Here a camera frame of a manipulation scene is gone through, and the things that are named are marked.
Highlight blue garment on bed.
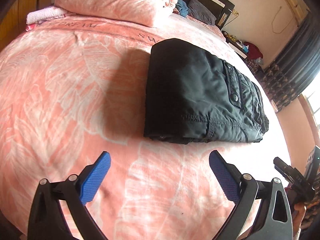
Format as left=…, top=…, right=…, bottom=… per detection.
left=176, top=0, right=189, bottom=18

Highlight black pants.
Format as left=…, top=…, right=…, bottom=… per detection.
left=144, top=38, right=269, bottom=144

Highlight folded pink quilt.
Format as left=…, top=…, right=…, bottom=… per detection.
left=54, top=0, right=184, bottom=28

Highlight person's right hand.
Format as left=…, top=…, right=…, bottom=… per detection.
left=292, top=202, right=306, bottom=239

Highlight wooden wardrobe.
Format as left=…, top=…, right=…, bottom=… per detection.
left=1, top=0, right=51, bottom=49

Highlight cluttered bedside table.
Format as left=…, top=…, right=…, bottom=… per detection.
left=222, top=31, right=249, bottom=59

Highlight dark patterned curtain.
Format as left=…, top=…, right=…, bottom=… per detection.
left=258, top=12, right=319, bottom=111

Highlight pink knitted cloth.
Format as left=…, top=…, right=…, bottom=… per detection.
left=26, top=6, right=69, bottom=24

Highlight white wall cable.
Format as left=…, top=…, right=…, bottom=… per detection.
left=271, top=4, right=298, bottom=34

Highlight pink floral bed blanket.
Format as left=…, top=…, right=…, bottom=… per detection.
left=1, top=14, right=290, bottom=239

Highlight red garment on table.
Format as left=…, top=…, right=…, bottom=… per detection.
left=244, top=41, right=264, bottom=60

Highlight grey pillow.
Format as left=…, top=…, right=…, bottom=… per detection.
left=188, top=0, right=216, bottom=25

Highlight wall air conditioner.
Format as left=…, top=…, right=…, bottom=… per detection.
left=285, top=0, right=310, bottom=26

